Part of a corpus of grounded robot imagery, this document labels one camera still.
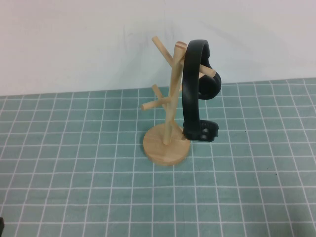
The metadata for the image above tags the black over-ear headphones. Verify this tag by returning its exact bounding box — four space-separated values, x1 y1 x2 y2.
181 39 221 144

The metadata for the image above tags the wooden tree-shaped headphone stand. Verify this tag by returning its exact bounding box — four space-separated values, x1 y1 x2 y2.
141 36 214 166

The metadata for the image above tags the green white-grid tablecloth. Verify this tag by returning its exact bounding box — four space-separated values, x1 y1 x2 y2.
0 78 316 237

